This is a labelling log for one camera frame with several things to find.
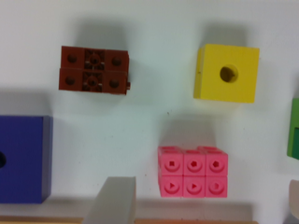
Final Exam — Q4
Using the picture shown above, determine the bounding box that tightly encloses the brown linking cube block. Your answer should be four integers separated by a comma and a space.
59, 46, 131, 94

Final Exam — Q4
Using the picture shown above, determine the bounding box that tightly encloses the green wooden block with hole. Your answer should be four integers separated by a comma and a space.
287, 98, 299, 160

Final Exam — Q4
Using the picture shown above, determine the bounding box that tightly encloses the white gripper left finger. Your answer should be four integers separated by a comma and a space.
82, 177, 136, 224

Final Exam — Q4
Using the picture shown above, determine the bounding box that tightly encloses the pink linking cube block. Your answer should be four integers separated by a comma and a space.
158, 146, 228, 198

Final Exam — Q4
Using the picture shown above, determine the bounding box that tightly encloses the yellow wooden block with hole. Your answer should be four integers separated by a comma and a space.
193, 44, 260, 103

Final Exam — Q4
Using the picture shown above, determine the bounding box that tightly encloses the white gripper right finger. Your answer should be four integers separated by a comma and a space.
284, 180, 299, 224

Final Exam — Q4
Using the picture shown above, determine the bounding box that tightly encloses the purple wooden block with hole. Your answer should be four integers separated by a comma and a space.
0, 116, 53, 203

